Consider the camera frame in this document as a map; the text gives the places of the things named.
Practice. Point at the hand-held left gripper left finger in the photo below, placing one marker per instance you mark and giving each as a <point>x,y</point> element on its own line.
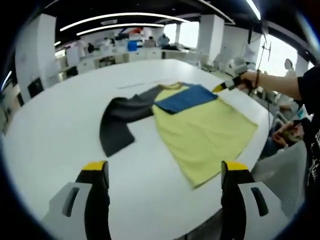
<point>70,207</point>

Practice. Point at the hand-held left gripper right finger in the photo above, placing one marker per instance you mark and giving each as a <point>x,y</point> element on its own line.
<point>247,210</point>

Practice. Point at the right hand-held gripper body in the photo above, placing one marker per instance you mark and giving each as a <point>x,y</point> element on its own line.
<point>241,70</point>

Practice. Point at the yellow blue grey garment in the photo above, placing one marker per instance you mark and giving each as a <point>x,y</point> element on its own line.
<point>200,130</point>

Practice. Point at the person's right hand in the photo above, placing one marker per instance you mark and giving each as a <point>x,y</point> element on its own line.
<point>248,81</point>

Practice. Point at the white square pillar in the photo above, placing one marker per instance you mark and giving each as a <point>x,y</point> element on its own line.
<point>35,50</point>
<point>211,37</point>

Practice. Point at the grey mesh office chair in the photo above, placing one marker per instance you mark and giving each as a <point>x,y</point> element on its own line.
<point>282,175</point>

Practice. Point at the long ceiling light strip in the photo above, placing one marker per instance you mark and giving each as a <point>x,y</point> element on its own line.
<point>253,8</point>

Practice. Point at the dark clothes pile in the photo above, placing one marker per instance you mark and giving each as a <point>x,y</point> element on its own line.
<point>171,47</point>

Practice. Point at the camouflage patterned cloth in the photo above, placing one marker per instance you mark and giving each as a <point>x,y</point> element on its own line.
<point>290,133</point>

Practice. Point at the person's dark printed shirt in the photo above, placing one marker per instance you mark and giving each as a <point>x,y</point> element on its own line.
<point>312,112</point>

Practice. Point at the white counter with drawers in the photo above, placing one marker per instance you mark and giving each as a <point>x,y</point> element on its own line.
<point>140,55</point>

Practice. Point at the blue storage bin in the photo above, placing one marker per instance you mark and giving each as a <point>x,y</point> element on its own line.
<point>132,45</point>

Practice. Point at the black low cabinet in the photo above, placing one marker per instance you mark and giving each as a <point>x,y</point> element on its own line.
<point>35,88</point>

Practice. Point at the curved ceiling light strip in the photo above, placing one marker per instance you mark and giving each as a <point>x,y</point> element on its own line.
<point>117,26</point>
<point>120,17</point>

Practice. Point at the short ceiling light strip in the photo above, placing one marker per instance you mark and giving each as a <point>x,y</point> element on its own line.
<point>6,80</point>

